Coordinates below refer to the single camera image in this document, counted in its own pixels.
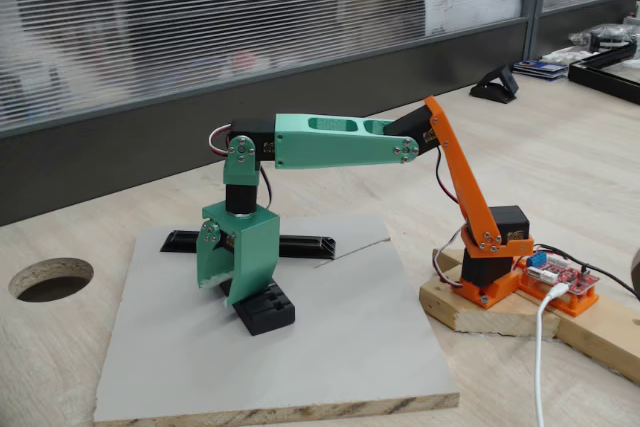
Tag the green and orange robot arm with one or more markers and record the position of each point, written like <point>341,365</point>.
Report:
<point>330,147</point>

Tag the black ribbed rectangular block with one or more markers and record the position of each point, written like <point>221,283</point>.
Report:
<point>270,317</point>

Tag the wooden base plank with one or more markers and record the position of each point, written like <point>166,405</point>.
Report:
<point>500,319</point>

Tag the grey wooden board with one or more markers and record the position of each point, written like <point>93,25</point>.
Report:
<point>200,357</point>

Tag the wooden block with screws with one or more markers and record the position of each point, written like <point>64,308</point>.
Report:
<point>442,267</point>

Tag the black folding stand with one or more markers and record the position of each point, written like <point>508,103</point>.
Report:
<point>500,84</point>

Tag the red controller board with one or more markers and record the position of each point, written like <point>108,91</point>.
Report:
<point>560,274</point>

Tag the stack of blue cards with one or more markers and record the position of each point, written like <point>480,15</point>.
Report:
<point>542,69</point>

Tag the white packet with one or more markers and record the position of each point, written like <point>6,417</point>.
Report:
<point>562,54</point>

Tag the long wooden plank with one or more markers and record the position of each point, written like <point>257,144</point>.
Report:
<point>600,337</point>

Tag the dark round object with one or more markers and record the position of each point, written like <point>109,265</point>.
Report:
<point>637,272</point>

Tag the clear bags with parts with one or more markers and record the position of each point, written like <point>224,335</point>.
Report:
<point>607,37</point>

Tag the long black profile rail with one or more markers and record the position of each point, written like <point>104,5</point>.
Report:
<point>300,247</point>

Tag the orange controller mount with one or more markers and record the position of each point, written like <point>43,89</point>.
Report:
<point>580,304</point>

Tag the black rectangular frame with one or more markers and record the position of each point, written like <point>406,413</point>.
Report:
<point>600,74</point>

